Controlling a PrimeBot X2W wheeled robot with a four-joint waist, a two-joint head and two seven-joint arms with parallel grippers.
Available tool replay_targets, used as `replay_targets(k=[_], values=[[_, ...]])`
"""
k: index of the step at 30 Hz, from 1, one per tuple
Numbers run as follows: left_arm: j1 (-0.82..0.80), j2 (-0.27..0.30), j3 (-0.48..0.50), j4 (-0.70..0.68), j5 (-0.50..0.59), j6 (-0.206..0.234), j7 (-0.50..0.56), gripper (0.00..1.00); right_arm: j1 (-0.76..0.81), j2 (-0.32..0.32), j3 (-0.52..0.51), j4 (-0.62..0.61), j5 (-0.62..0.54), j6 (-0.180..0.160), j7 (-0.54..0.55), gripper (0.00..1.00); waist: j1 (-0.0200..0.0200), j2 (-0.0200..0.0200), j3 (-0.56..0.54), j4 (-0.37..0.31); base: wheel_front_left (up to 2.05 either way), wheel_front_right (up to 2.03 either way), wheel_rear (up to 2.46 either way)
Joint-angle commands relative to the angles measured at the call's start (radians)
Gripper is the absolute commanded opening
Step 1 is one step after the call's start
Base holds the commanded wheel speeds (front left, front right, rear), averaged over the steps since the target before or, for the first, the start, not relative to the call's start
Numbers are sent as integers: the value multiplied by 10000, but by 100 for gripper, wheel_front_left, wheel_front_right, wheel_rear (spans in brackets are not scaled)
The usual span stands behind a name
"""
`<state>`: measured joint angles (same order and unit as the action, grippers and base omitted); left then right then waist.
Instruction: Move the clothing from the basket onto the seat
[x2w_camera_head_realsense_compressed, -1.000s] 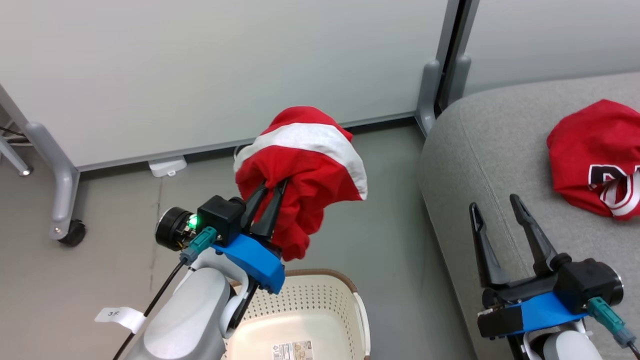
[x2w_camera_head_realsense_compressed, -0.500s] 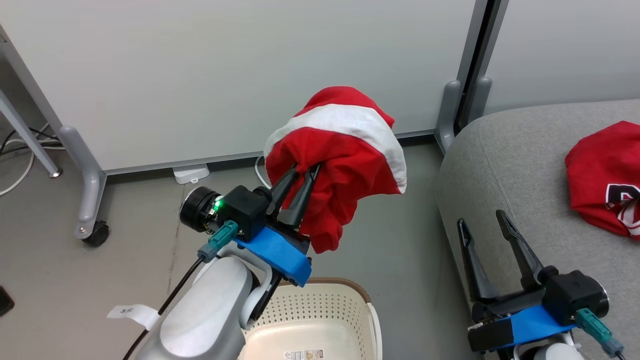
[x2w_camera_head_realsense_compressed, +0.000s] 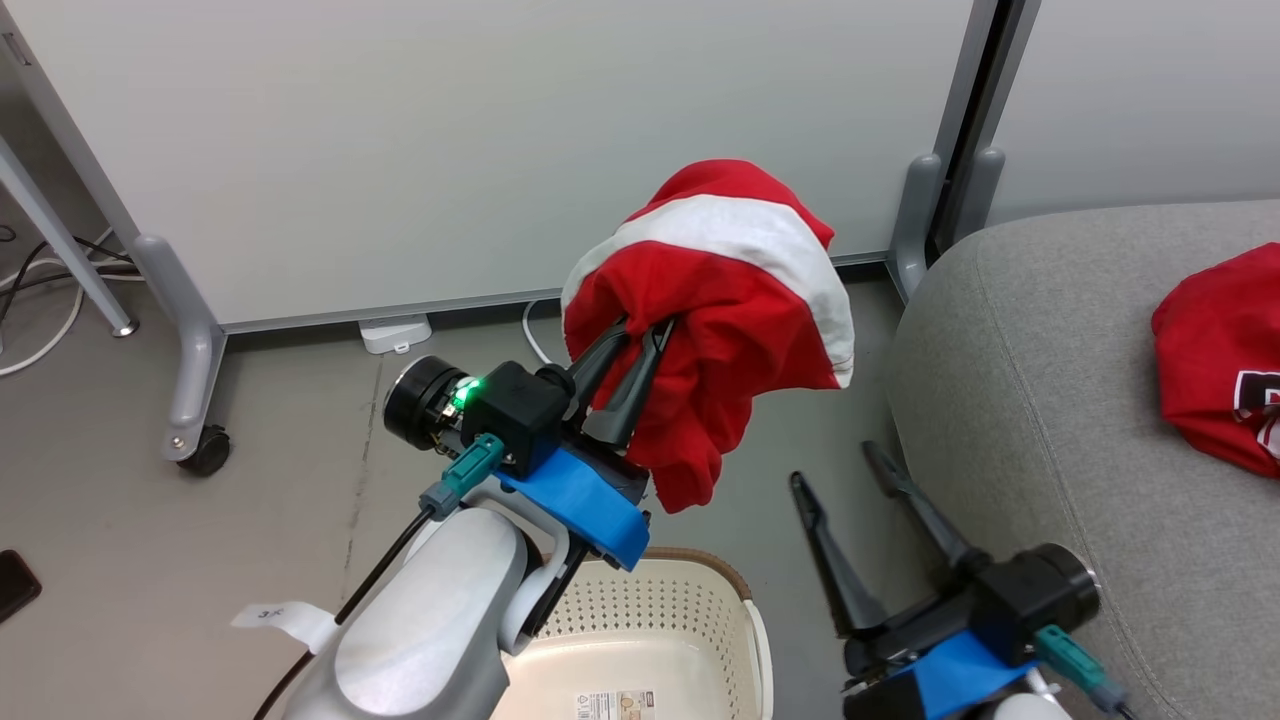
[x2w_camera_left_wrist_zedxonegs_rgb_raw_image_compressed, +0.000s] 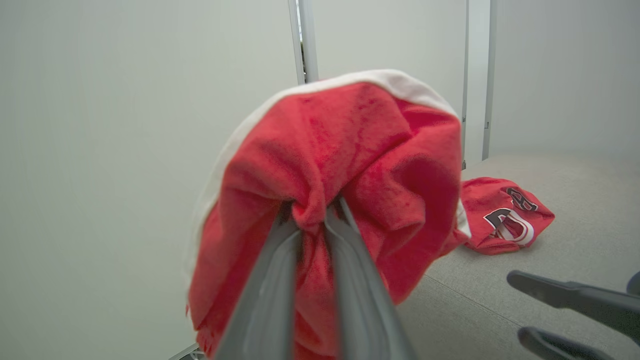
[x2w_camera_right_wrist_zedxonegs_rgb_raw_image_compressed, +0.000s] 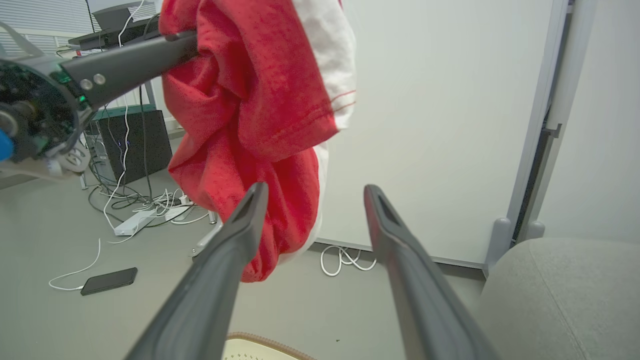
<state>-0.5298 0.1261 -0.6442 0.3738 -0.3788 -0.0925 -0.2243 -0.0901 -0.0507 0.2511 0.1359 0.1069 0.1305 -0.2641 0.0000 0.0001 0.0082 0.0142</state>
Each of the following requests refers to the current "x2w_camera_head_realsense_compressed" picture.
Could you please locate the red printed t-shirt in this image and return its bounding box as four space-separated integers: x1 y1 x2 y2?
1151 242 1280 480

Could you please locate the narrow white partition board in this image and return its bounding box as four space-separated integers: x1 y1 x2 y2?
948 0 1280 248

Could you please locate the red garment with white stripe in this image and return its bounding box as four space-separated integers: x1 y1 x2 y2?
559 158 857 515

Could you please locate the teal plug left camera cable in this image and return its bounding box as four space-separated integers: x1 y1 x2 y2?
251 432 507 720

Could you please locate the thin black floor cable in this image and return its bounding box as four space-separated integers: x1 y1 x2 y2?
0 224 137 323

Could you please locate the teal plug right camera cable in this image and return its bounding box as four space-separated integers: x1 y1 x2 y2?
1034 624 1142 720

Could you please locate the black phone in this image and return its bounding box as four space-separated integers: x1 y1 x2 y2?
0 549 44 624

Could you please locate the large white partition board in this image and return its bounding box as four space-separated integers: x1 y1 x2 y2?
0 0 1003 465

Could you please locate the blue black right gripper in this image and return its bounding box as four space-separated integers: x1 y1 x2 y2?
789 441 1039 720

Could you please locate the long white floor cable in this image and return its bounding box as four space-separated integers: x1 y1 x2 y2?
0 224 147 379

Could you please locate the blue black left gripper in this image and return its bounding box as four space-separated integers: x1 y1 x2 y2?
496 315 677 573

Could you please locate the beige perforated laundry basket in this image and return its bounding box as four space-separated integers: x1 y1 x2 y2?
488 546 777 720

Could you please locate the looped white cable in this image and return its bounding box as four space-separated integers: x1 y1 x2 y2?
521 298 563 367

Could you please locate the grey metal table leg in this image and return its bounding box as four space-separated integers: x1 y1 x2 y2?
0 134 140 339

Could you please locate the paper sticker in basket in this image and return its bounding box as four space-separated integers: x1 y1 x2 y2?
574 689 657 720

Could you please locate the white power strip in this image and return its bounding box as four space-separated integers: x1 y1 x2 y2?
357 313 434 356

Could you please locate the teal plug camera cable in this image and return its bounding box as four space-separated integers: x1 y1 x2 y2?
1034 624 1142 720
251 432 507 720

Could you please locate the grey fabric sofa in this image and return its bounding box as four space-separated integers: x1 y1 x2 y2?
884 199 1280 720

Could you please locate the black caster wheel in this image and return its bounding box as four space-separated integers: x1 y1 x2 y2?
177 424 232 478

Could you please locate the white cable label tag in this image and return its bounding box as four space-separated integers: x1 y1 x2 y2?
229 602 342 657

